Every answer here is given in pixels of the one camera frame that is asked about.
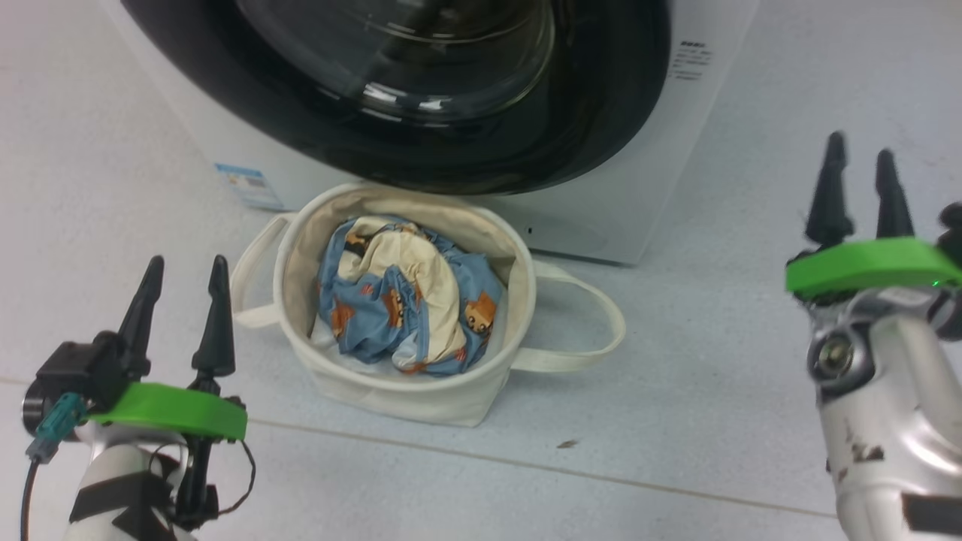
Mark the black round glass washer door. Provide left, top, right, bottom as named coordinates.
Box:
left=120, top=0, right=672, bottom=196

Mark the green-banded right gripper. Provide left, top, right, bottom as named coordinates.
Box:
left=785, top=131, right=962, bottom=301

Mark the white front-load washing machine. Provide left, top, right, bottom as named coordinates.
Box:
left=98, top=0, right=760, bottom=265

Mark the blue energy label sticker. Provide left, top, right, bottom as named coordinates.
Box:
left=215, top=163, right=285, bottom=212

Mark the cream fabric laundry basket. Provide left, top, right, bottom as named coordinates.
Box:
left=229, top=183, right=627, bottom=428

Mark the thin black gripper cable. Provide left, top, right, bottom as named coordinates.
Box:
left=147, top=438, right=257, bottom=518

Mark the teal-plug left camera cable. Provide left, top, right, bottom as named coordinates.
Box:
left=19, top=392, right=88, bottom=541

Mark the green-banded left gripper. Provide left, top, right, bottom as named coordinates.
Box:
left=86, top=255, right=249, bottom=443

